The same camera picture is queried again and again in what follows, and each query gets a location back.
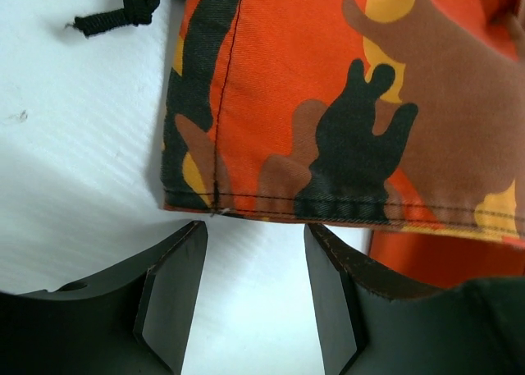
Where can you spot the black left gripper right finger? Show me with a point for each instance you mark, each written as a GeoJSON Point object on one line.
{"type": "Point", "coordinates": [373, 320]}

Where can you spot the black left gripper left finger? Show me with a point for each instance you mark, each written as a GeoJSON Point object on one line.
{"type": "Point", "coordinates": [131, 318]}

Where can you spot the orange camouflage trousers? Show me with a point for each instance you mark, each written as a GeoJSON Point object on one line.
{"type": "Point", "coordinates": [405, 116]}

